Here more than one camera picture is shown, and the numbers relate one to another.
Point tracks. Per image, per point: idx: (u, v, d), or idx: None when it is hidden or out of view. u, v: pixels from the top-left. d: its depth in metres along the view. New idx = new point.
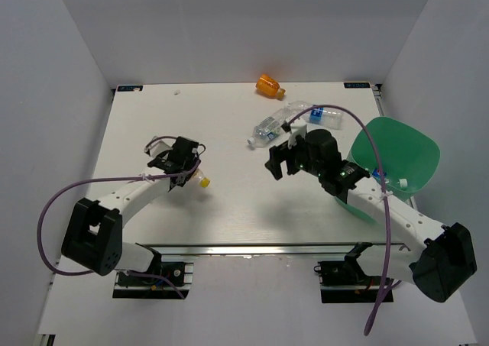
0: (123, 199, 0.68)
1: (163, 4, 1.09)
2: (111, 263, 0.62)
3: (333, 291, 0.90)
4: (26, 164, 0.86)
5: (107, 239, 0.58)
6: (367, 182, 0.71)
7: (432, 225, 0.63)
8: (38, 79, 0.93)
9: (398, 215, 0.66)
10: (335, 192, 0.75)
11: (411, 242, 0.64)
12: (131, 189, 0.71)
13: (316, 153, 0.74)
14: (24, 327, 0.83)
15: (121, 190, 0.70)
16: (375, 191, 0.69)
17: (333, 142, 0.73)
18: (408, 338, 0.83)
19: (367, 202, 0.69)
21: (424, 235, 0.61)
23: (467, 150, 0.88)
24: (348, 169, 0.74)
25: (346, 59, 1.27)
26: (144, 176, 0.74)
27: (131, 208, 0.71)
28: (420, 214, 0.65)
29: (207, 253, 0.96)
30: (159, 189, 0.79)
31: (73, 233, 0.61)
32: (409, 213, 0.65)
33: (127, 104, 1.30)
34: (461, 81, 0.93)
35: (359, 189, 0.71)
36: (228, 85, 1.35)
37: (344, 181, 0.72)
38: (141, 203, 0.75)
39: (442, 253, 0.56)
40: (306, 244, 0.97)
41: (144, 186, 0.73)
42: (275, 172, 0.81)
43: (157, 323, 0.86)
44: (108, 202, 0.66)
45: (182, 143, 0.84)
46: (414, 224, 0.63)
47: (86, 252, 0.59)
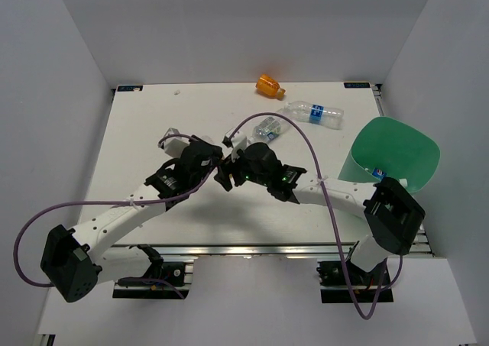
0: (98, 233, 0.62)
1: (163, 4, 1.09)
2: (81, 291, 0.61)
3: (333, 291, 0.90)
4: (26, 164, 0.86)
5: (72, 278, 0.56)
6: (306, 176, 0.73)
7: (367, 187, 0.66)
8: (39, 80, 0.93)
9: (336, 193, 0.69)
10: (285, 198, 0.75)
11: (357, 211, 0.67)
12: (112, 219, 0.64)
13: (259, 169, 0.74)
14: (24, 327, 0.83)
15: (102, 217, 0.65)
16: (314, 180, 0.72)
17: (272, 153, 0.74)
18: (408, 338, 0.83)
19: (310, 192, 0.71)
21: (362, 198, 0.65)
23: (467, 149, 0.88)
24: (289, 173, 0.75)
25: (346, 59, 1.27)
26: (131, 202, 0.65)
27: (112, 238, 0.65)
28: (353, 183, 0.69)
29: (228, 252, 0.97)
30: (153, 211, 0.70)
31: (46, 257, 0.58)
32: (344, 185, 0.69)
33: (127, 105, 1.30)
34: (461, 81, 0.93)
35: (301, 184, 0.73)
36: (228, 85, 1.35)
37: (288, 185, 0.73)
38: (129, 228, 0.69)
39: (383, 210, 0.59)
40: (308, 244, 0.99)
41: (127, 216, 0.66)
42: (225, 182, 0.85)
43: (157, 323, 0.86)
44: (82, 236, 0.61)
45: (187, 157, 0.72)
46: (351, 193, 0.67)
47: (56, 277, 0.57)
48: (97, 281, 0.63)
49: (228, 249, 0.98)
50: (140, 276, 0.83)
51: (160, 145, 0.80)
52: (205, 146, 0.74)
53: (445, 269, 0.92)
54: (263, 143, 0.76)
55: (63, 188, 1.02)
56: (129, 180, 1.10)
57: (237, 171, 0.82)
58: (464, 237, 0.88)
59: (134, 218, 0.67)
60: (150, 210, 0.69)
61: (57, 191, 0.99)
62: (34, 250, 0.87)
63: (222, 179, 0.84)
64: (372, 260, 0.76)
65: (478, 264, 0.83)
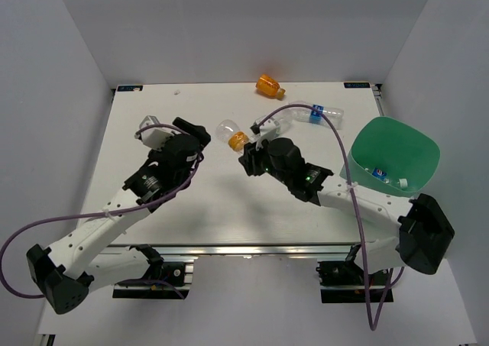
0: (73, 250, 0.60)
1: (164, 4, 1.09)
2: (75, 302, 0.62)
3: (333, 291, 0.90)
4: (26, 163, 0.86)
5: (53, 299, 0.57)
6: (332, 180, 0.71)
7: (401, 202, 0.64)
8: (39, 80, 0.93)
9: (367, 203, 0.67)
10: (306, 198, 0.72)
11: (387, 224, 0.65)
12: (87, 235, 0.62)
13: (281, 165, 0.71)
14: (24, 327, 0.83)
15: (78, 234, 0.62)
16: (341, 185, 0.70)
17: (296, 150, 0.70)
18: (408, 338, 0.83)
19: (337, 198, 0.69)
21: (397, 213, 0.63)
23: (467, 149, 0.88)
24: (313, 172, 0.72)
25: (346, 59, 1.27)
26: (106, 213, 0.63)
27: (92, 253, 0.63)
28: (386, 195, 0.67)
29: (217, 252, 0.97)
30: (134, 217, 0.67)
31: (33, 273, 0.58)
32: (376, 197, 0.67)
33: (127, 104, 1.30)
34: (460, 81, 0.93)
35: (327, 188, 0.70)
36: (228, 85, 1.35)
37: (312, 185, 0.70)
38: (110, 239, 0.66)
39: (417, 228, 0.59)
40: (307, 244, 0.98)
41: (103, 228, 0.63)
42: (248, 166, 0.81)
43: (157, 321, 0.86)
44: (58, 256, 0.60)
45: (171, 154, 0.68)
46: (384, 205, 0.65)
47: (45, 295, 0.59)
48: (88, 291, 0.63)
49: (218, 249, 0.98)
50: (141, 278, 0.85)
51: (137, 133, 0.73)
52: (190, 141, 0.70)
53: (444, 268, 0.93)
54: (287, 138, 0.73)
55: (63, 188, 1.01)
56: None
57: (258, 161, 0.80)
58: (463, 237, 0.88)
59: (111, 229, 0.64)
60: (134, 217, 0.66)
61: (57, 192, 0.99)
62: None
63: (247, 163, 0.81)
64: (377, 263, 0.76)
65: (477, 263, 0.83)
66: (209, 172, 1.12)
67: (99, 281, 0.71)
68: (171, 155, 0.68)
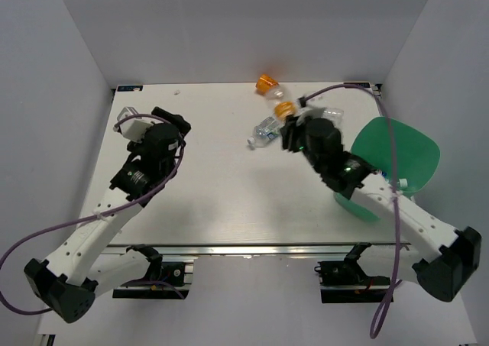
0: (72, 257, 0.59)
1: (164, 4, 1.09)
2: (82, 309, 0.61)
3: (333, 291, 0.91)
4: (26, 163, 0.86)
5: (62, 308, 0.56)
6: (374, 182, 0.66)
7: (445, 228, 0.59)
8: (39, 80, 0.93)
9: (409, 219, 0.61)
10: (338, 189, 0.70)
11: (422, 248, 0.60)
12: (83, 240, 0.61)
13: (319, 147, 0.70)
14: (24, 326, 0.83)
15: (72, 241, 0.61)
16: (383, 191, 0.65)
17: (337, 134, 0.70)
18: (408, 338, 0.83)
19: (376, 202, 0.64)
21: (438, 242, 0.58)
23: (467, 149, 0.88)
24: (353, 164, 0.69)
25: (346, 59, 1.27)
26: (98, 215, 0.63)
27: (93, 256, 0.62)
28: (429, 216, 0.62)
29: (207, 253, 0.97)
30: (125, 215, 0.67)
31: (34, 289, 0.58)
32: (419, 215, 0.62)
33: (127, 104, 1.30)
34: (460, 82, 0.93)
35: (367, 188, 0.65)
36: (228, 85, 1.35)
37: (349, 176, 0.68)
38: (107, 240, 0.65)
39: (457, 263, 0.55)
40: (307, 244, 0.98)
41: (97, 231, 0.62)
42: (284, 141, 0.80)
43: (157, 321, 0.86)
44: (57, 266, 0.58)
45: (153, 147, 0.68)
46: (426, 228, 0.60)
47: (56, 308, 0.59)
48: (94, 295, 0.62)
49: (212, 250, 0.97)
50: (142, 279, 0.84)
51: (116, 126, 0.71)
52: (172, 130, 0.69)
53: None
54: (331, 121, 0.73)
55: (63, 188, 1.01)
56: None
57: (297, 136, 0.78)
58: None
59: (106, 230, 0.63)
60: (125, 212, 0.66)
61: (58, 192, 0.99)
62: (33, 252, 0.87)
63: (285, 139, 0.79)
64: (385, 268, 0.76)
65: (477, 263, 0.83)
66: (209, 172, 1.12)
67: (103, 288, 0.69)
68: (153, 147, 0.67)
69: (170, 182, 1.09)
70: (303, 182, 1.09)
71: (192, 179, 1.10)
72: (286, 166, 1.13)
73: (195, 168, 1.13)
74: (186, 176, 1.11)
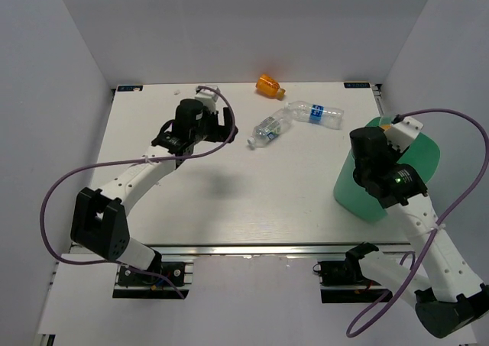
0: (124, 187, 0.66)
1: (164, 4, 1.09)
2: (119, 250, 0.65)
3: (333, 291, 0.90)
4: (26, 163, 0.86)
5: (112, 227, 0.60)
6: (422, 204, 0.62)
7: (471, 279, 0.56)
8: (39, 80, 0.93)
9: (439, 256, 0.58)
10: (380, 197, 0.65)
11: (438, 286, 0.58)
12: (134, 175, 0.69)
13: (361, 149, 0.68)
14: (24, 326, 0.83)
15: (124, 176, 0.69)
16: (426, 217, 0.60)
17: (381, 138, 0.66)
18: (408, 338, 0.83)
19: (413, 225, 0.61)
21: (459, 289, 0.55)
23: (467, 149, 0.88)
24: (403, 175, 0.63)
25: (346, 59, 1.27)
26: (147, 160, 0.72)
27: (137, 193, 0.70)
28: (462, 261, 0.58)
29: (208, 252, 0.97)
30: (164, 169, 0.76)
31: (78, 222, 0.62)
32: (451, 257, 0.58)
33: (127, 105, 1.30)
34: (461, 81, 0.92)
35: (410, 208, 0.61)
36: (228, 85, 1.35)
37: (394, 187, 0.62)
38: (145, 187, 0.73)
39: (468, 315, 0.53)
40: (307, 244, 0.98)
41: (145, 171, 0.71)
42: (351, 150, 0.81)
43: (157, 321, 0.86)
44: (110, 192, 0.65)
45: (184, 114, 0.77)
46: (453, 272, 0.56)
47: (95, 240, 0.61)
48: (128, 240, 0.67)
49: (212, 250, 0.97)
50: (146, 270, 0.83)
51: (198, 89, 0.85)
52: (198, 105, 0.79)
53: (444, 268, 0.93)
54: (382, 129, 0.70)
55: (63, 188, 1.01)
56: None
57: None
58: (462, 237, 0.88)
59: (152, 172, 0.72)
60: (166, 166, 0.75)
61: (58, 192, 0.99)
62: (33, 251, 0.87)
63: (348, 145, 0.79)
64: (377, 275, 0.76)
65: (475, 263, 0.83)
66: (209, 172, 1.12)
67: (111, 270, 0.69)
68: (185, 115, 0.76)
69: (170, 182, 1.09)
70: (304, 182, 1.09)
71: (192, 179, 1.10)
72: (286, 166, 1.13)
73: (195, 167, 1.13)
74: (186, 176, 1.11)
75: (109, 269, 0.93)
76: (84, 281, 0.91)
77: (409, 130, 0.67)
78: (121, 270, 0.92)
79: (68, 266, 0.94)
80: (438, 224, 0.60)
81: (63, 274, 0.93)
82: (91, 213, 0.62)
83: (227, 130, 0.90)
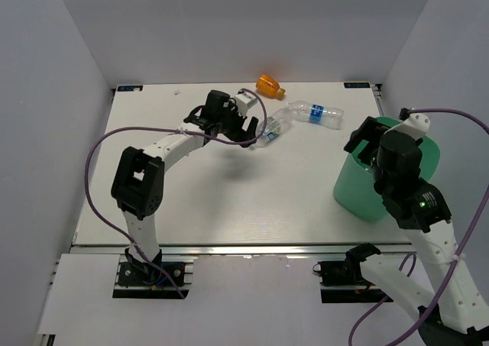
0: (163, 150, 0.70)
1: (164, 4, 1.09)
2: (153, 207, 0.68)
3: (333, 291, 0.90)
4: (26, 163, 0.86)
5: (152, 182, 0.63)
6: (443, 231, 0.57)
7: (484, 312, 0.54)
8: (40, 81, 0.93)
9: (455, 286, 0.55)
10: (399, 216, 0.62)
11: (446, 312, 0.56)
12: (172, 141, 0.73)
13: (389, 163, 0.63)
14: (24, 326, 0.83)
15: (162, 141, 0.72)
16: (447, 246, 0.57)
17: (416, 156, 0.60)
18: (407, 339, 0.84)
19: (432, 253, 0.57)
21: (471, 323, 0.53)
23: (467, 150, 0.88)
24: (425, 197, 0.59)
25: (346, 59, 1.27)
26: (182, 130, 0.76)
27: (171, 160, 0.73)
28: (477, 292, 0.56)
29: (208, 253, 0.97)
30: (195, 143, 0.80)
31: (120, 179, 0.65)
32: (467, 289, 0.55)
33: (127, 105, 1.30)
34: (461, 81, 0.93)
35: (431, 236, 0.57)
36: (228, 85, 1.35)
37: (417, 211, 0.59)
38: (178, 156, 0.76)
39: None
40: (307, 244, 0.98)
41: (181, 139, 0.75)
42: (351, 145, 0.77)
43: (157, 322, 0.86)
44: (151, 153, 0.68)
45: (213, 98, 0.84)
46: (467, 303, 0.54)
47: (132, 196, 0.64)
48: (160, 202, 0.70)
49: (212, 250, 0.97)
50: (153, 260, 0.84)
51: (241, 92, 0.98)
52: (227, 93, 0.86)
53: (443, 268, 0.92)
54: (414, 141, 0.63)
55: (63, 187, 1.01)
56: None
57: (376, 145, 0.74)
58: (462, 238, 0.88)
59: (186, 142, 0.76)
60: (195, 141, 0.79)
61: (58, 192, 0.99)
62: (33, 251, 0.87)
63: (355, 137, 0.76)
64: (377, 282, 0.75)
65: (474, 263, 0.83)
66: (209, 172, 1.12)
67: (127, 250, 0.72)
68: (215, 99, 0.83)
69: (170, 182, 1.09)
70: (304, 182, 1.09)
71: (193, 179, 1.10)
72: (286, 165, 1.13)
73: (195, 167, 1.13)
74: (186, 176, 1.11)
75: (109, 270, 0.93)
76: (85, 281, 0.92)
77: (420, 124, 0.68)
78: (121, 271, 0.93)
79: (68, 266, 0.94)
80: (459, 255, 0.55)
81: (63, 274, 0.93)
82: (133, 170, 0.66)
83: (244, 136, 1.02)
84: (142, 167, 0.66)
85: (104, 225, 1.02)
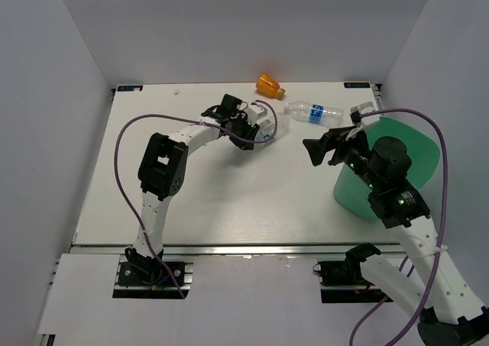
0: (186, 137, 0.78)
1: (164, 4, 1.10)
2: (175, 187, 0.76)
3: (333, 291, 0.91)
4: (27, 163, 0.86)
5: (177, 163, 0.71)
6: (425, 224, 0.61)
7: (473, 302, 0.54)
8: (39, 81, 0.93)
9: (441, 277, 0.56)
10: (383, 216, 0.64)
11: (438, 307, 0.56)
12: (193, 130, 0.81)
13: (380, 167, 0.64)
14: (24, 326, 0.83)
15: (185, 130, 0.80)
16: (429, 239, 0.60)
17: (406, 162, 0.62)
18: (407, 339, 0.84)
19: (416, 248, 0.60)
21: (460, 312, 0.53)
23: (466, 150, 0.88)
24: (406, 196, 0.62)
25: (347, 59, 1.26)
26: (202, 121, 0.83)
27: (192, 147, 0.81)
28: (464, 282, 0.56)
29: (208, 252, 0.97)
30: (209, 136, 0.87)
31: (147, 160, 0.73)
32: (453, 279, 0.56)
33: (127, 104, 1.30)
34: (461, 81, 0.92)
35: (412, 229, 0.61)
36: (228, 85, 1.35)
37: (402, 210, 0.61)
38: (196, 145, 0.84)
39: (470, 338, 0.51)
40: (307, 244, 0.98)
41: (202, 129, 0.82)
42: (315, 156, 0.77)
43: (157, 322, 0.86)
44: (176, 138, 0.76)
45: (229, 100, 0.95)
46: (454, 293, 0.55)
47: (158, 176, 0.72)
48: (181, 183, 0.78)
49: (213, 249, 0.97)
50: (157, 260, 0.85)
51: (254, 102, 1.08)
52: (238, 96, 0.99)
53: None
54: (403, 146, 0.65)
55: (63, 187, 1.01)
56: (129, 180, 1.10)
57: (344, 153, 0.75)
58: (461, 238, 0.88)
59: (205, 133, 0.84)
60: (212, 132, 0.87)
61: (58, 192, 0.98)
62: (33, 251, 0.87)
63: (315, 150, 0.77)
64: (376, 282, 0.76)
65: (473, 263, 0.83)
66: (209, 172, 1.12)
67: None
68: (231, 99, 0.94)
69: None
70: (304, 182, 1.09)
71: (192, 179, 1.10)
72: (286, 166, 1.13)
73: (196, 167, 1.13)
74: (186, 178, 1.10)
75: (109, 270, 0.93)
76: (85, 281, 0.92)
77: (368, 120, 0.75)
78: (121, 270, 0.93)
79: (69, 266, 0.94)
80: (442, 247, 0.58)
81: (63, 274, 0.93)
82: (159, 154, 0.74)
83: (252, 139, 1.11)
84: (166, 151, 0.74)
85: (104, 225, 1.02)
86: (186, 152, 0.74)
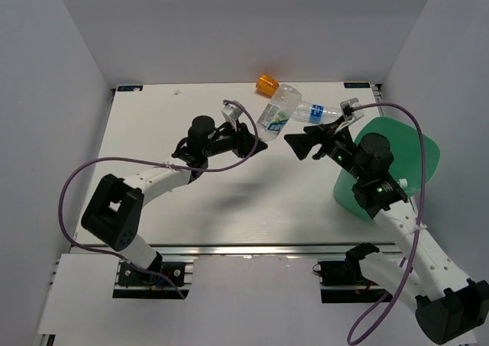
0: (145, 182, 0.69)
1: (164, 4, 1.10)
2: (124, 240, 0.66)
3: (332, 291, 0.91)
4: (27, 163, 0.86)
5: (127, 213, 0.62)
6: (403, 207, 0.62)
7: (458, 275, 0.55)
8: (38, 80, 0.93)
9: (424, 255, 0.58)
10: (364, 205, 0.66)
11: (428, 286, 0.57)
12: (156, 173, 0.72)
13: (365, 160, 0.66)
14: (24, 326, 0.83)
15: (146, 172, 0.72)
16: (408, 219, 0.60)
17: (389, 156, 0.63)
18: (407, 338, 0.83)
19: (397, 229, 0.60)
21: (445, 284, 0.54)
23: (466, 149, 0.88)
24: (386, 186, 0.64)
25: (346, 59, 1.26)
26: (167, 164, 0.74)
27: (151, 193, 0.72)
28: (447, 258, 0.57)
29: (208, 252, 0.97)
30: (177, 179, 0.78)
31: (92, 207, 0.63)
32: (435, 253, 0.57)
33: (127, 105, 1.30)
34: (461, 81, 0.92)
35: (393, 212, 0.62)
36: (228, 85, 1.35)
37: (382, 199, 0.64)
38: (159, 189, 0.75)
39: (458, 310, 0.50)
40: (307, 244, 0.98)
41: (165, 173, 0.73)
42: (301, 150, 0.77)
43: (157, 322, 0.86)
44: (131, 182, 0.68)
45: (195, 136, 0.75)
46: (438, 268, 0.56)
47: (104, 227, 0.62)
48: (136, 231, 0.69)
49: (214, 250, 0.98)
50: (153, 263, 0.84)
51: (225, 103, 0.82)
52: (204, 121, 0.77)
53: None
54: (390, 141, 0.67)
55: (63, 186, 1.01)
56: None
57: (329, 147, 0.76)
58: (461, 237, 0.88)
59: (172, 176, 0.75)
60: (182, 176, 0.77)
61: (58, 192, 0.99)
62: (33, 251, 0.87)
63: (303, 143, 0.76)
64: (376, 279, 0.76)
65: (473, 263, 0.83)
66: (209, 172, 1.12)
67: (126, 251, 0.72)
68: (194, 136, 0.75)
69: None
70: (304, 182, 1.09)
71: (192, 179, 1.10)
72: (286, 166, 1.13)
73: None
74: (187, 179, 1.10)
75: (109, 270, 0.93)
76: (85, 281, 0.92)
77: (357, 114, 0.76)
78: (121, 270, 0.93)
79: (69, 266, 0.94)
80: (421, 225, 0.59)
81: (63, 274, 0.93)
82: (108, 199, 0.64)
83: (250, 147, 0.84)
84: (119, 195, 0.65)
85: None
86: (141, 198, 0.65)
